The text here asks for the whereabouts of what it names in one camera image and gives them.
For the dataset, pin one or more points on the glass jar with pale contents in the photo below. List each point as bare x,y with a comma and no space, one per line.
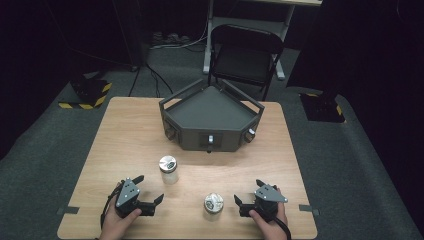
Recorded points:
213,206

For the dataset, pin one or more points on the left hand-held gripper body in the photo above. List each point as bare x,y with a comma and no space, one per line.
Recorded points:
128,195

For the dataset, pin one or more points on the grey tape strip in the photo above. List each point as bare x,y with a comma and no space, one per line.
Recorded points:
68,210
308,208

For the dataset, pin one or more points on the black stand pole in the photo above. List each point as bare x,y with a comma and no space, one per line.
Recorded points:
131,33

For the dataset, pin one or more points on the power strip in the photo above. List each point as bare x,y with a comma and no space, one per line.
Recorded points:
170,37

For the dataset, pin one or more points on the grey angular rack tray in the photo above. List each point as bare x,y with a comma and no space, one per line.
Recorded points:
210,110

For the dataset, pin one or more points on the white metal desk frame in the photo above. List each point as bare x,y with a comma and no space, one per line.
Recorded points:
246,21

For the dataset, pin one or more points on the person's left hand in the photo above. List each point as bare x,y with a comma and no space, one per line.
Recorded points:
115,225

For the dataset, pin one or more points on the black folding chair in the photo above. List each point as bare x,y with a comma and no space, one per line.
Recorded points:
245,61

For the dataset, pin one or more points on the glass jar with white powder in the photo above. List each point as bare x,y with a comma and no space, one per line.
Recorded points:
168,171

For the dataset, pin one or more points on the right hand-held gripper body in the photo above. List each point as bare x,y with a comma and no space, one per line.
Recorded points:
268,200

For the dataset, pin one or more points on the yellow black striped block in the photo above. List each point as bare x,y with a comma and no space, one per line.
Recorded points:
321,108
90,93

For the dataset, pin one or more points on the person's right hand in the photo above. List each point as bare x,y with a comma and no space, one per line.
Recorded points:
271,230

